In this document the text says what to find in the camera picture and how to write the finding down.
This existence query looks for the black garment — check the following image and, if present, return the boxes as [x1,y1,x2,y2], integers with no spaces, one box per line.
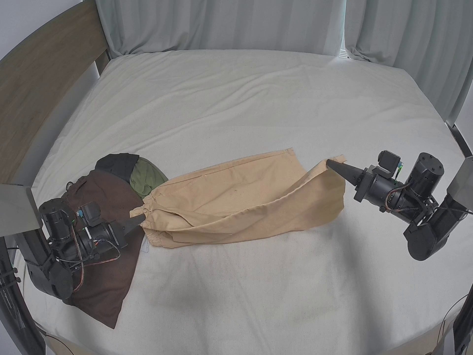
[95,154,140,184]

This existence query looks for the pale green curtain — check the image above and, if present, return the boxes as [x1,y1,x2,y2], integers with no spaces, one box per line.
[90,0,348,59]
[344,0,473,128]

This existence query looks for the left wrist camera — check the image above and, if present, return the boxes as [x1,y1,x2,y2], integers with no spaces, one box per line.
[77,203,101,228]

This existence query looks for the beige shorts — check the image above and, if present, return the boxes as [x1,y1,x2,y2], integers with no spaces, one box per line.
[129,147,347,250]

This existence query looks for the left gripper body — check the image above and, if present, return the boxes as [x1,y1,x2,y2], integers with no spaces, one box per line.
[84,222,128,252]

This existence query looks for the bed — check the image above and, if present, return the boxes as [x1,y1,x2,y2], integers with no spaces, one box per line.
[0,0,473,355]

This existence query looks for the green garment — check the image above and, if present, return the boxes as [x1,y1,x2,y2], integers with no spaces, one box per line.
[129,156,170,200]

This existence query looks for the brown shorts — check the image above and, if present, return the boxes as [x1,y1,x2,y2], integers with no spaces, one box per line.
[61,172,150,329]

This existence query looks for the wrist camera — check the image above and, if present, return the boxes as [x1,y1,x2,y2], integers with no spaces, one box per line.
[77,203,101,228]
[376,150,401,178]

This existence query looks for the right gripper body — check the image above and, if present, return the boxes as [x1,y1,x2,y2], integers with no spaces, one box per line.
[353,166,398,207]

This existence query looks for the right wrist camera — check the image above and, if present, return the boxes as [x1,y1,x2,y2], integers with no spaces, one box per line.
[376,150,401,178]

